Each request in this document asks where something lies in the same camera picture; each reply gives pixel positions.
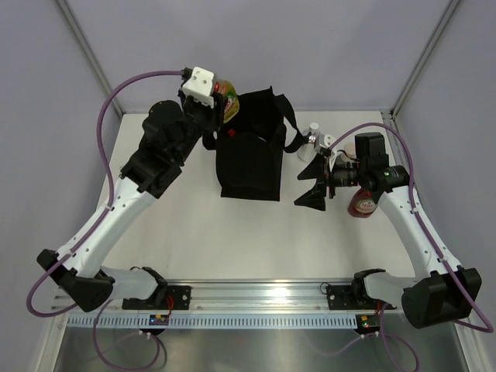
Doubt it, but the dark red Fairy bottle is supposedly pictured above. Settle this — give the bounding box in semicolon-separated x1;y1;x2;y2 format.
347;188;377;218

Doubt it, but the black canvas tote bag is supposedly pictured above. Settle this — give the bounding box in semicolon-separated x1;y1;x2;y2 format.
202;88;303;202

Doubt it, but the aluminium frame post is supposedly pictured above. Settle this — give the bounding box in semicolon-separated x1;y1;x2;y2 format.
389;0;463;120
53;0;113;96

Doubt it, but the left aluminium frame post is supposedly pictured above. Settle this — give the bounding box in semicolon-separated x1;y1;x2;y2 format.
53;0;113;96

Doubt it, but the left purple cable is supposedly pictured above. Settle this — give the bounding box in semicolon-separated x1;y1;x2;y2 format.
26;69;185;318

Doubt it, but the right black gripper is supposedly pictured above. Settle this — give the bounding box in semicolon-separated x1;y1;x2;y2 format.
295;153;367;211

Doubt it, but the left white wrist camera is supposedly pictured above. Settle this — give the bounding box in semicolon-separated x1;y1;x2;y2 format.
181;67;216;109

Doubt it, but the silver metal bottle white cap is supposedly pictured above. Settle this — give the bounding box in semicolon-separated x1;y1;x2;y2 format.
298;122;322;163

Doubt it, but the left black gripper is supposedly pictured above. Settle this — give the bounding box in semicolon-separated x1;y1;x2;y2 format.
172;83;226;164

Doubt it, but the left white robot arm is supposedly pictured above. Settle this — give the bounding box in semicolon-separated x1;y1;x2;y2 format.
37;93;226;312

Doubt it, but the aluminium mounting rail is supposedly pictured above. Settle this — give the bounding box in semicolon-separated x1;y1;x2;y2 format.
50;281;472;313

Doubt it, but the right aluminium frame post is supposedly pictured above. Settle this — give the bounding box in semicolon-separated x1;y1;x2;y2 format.
389;0;463;120

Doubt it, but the grey-green pump bottle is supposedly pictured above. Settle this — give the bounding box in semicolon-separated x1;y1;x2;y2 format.
337;143;359;163

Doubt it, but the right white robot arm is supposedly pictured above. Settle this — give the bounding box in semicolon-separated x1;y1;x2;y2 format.
294;129;482;329

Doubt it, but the white slotted cable duct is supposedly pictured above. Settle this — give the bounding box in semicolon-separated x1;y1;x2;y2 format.
66;313;360;329

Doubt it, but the yellow dish soap bottle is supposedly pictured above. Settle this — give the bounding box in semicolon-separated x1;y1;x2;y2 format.
214;80;239;124

